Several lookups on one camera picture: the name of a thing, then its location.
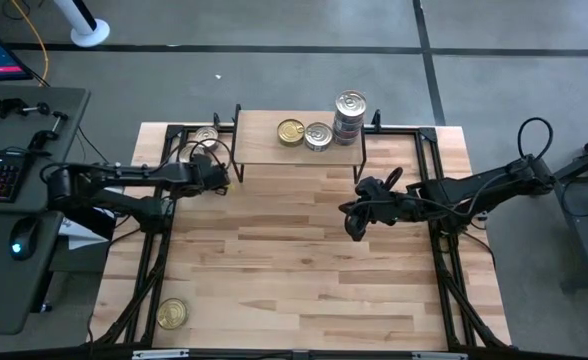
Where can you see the white round stand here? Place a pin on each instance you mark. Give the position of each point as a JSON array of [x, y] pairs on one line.
[[90, 31]]

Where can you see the black computer mouse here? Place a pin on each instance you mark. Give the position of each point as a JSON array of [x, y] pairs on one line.
[[22, 239]]

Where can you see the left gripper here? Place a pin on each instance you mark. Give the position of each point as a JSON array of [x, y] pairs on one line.
[[210, 176]]

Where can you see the black floor tape line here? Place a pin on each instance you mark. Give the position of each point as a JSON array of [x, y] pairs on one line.
[[422, 30], [224, 49]]

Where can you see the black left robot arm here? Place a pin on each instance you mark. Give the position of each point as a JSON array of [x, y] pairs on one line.
[[124, 175]]

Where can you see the black aluminium table frame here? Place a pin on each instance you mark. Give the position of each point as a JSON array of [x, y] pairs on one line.
[[174, 131]]

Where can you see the gold lid seafood can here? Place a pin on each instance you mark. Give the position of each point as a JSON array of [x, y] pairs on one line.
[[290, 132], [172, 313]]

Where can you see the wooden shelf with black legs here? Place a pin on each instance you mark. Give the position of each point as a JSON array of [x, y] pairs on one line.
[[259, 137]]

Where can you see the black desk clamp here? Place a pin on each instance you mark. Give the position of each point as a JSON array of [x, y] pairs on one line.
[[49, 132], [11, 106]]

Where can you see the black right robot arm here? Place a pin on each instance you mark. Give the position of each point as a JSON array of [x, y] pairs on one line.
[[474, 190]]

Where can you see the grey desk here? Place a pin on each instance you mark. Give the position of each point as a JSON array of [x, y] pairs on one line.
[[4, 290]]

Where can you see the silver frame bracket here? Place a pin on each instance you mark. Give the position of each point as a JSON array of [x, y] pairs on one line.
[[160, 354], [439, 356]]

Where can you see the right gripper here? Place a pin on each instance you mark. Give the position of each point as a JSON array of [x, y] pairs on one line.
[[381, 205]]

